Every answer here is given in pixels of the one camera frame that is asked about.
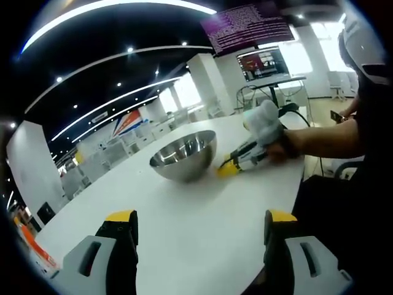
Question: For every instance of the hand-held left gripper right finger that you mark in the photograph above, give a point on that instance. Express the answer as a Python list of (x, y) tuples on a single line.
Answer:
[(302, 267)]

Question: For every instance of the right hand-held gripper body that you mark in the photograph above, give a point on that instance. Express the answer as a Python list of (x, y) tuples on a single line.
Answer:
[(265, 126)]

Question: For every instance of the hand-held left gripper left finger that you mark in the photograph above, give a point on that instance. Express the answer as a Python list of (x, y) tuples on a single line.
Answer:
[(98, 264)]

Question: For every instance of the stainless steel bowl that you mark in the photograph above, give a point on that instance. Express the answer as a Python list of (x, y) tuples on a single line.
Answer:
[(184, 167)]

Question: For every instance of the person's right hand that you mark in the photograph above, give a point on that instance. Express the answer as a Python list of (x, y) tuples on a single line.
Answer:
[(277, 150)]

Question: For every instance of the small grey standing desk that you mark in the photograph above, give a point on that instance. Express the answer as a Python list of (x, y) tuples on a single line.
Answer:
[(282, 80)]

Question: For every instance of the small monitor with red window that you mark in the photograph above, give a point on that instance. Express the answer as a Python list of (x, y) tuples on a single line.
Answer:
[(261, 64)]

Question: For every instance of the person operator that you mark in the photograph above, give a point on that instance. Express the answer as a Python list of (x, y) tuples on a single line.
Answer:
[(337, 215)]

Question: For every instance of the white square pillar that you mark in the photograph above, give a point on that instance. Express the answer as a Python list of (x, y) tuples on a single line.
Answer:
[(30, 166), (208, 86)]

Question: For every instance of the black phone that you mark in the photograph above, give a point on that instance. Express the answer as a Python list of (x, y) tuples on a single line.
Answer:
[(335, 115)]

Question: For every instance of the black box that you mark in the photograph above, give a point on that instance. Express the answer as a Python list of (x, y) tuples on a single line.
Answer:
[(46, 213)]

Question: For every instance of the white swivel chair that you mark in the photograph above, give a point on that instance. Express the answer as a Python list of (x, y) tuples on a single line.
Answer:
[(337, 83)]

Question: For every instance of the white chair with dark trim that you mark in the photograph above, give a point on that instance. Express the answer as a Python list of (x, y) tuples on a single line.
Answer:
[(347, 167)]

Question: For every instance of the white table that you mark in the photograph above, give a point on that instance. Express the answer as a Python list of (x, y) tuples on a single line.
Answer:
[(190, 233)]

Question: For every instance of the large monitor with purple text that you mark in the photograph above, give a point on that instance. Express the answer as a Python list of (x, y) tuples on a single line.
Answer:
[(248, 27)]

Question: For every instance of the yellow board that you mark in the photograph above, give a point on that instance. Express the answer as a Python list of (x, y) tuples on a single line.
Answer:
[(80, 156)]

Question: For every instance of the white chest device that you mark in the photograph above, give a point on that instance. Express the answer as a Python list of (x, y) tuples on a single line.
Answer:
[(362, 43)]

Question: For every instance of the red and blue wall banner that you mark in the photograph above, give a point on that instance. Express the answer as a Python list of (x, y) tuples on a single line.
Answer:
[(129, 123)]

